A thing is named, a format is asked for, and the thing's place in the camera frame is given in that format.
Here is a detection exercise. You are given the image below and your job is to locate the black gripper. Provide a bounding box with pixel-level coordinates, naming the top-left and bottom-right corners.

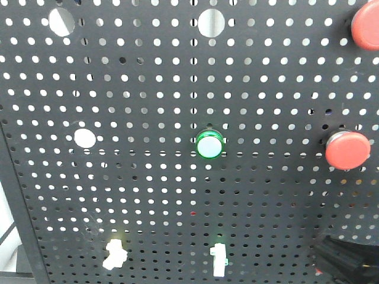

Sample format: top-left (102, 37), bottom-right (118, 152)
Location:
top-left (310, 235), bottom-right (378, 283)

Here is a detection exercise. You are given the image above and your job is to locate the yellow-lit toggle switch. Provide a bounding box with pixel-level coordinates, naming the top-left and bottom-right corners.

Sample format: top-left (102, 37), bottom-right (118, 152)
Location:
top-left (102, 239), bottom-right (128, 270)

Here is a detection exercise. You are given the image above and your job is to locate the red toggle switch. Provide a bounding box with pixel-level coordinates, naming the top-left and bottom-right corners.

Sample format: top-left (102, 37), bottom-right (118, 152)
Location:
top-left (315, 268), bottom-right (323, 276)

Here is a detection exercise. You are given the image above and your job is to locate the red mushroom button lower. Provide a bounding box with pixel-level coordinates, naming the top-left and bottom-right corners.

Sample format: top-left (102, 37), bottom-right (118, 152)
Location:
top-left (320, 128), bottom-right (371, 170)

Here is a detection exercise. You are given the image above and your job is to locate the red mushroom button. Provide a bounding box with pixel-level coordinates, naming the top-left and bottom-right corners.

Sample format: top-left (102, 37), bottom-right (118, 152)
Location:
top-left (320, 128), bottom-right (371, 170)
top-left (346, 1), bottom-right (378, 51)

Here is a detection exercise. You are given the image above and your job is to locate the green illuminated push button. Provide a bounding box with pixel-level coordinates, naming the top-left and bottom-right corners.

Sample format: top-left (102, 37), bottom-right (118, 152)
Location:
top-left (195, 128), bottom-right (224, 159)

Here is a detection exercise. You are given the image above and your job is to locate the red mushroom button upper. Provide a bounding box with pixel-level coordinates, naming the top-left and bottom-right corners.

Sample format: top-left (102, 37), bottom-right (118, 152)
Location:
top-left (346, 1), bottom-right (378, 51)

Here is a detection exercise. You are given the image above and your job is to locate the black perforated pegboard panel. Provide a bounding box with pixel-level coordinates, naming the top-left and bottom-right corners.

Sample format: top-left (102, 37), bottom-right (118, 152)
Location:
top-left (1, 1), bottom-right (378, 283)

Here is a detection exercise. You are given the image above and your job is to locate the black box on desk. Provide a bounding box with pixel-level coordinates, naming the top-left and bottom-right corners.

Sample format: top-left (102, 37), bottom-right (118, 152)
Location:
top-left (1, 245), bottom-right (36, 284)

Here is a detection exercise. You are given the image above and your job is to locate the green-lit white toggle switch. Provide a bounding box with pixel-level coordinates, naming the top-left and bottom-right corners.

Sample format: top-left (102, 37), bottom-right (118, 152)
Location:
top-left (210, 243), bottom-right (229, 277)

